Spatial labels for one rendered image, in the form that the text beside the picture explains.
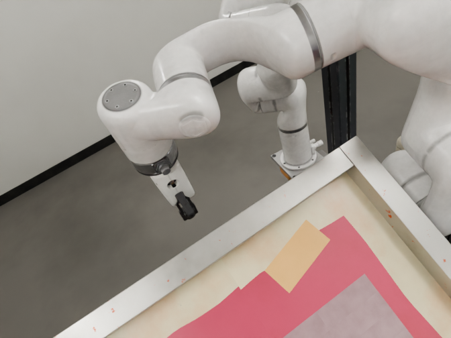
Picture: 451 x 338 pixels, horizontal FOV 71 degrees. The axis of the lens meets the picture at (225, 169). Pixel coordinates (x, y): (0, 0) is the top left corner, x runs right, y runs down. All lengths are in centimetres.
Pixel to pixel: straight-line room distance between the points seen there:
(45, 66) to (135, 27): 96
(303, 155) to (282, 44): 72
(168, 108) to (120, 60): 333
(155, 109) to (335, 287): 37
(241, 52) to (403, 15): 21
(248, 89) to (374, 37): 51
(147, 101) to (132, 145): 7
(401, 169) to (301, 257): 27
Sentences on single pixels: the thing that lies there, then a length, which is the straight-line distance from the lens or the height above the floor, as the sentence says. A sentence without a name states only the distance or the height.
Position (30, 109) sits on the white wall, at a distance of 377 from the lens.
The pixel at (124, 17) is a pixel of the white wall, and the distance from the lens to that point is 365.
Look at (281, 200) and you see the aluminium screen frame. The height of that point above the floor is 155.
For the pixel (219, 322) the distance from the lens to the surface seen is 50.
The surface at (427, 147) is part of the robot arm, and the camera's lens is 58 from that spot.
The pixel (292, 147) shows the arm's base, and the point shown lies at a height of 123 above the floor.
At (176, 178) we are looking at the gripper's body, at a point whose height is 160.
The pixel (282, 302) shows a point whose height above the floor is 146.
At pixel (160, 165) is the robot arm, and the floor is 165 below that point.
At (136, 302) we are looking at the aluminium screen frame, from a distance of 48.
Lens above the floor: 192
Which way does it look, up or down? 42 degrees down
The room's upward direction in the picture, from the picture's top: 22 degrees counter-clockwise
